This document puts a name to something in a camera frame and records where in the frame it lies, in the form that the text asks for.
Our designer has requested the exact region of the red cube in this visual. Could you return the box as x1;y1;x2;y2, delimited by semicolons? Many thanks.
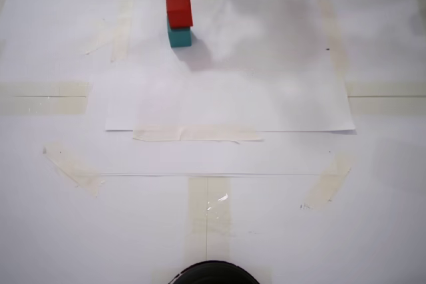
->
165;0;194;29

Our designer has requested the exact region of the teal cube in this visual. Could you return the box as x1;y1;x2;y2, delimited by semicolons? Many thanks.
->
166;17;193;49

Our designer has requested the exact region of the large white paper sheet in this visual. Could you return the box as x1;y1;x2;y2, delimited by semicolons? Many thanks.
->
89;72;333;178

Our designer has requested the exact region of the black round stand base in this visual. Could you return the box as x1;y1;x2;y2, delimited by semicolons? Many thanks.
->
169;259;261;284

